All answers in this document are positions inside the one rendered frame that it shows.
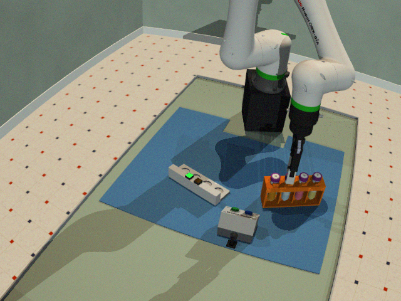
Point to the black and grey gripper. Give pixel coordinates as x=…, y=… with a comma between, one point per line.
x=299, y=134

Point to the blue flat mat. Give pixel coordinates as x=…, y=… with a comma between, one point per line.
x=293, y=236

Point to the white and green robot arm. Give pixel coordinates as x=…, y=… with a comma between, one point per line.
x=269, y=51

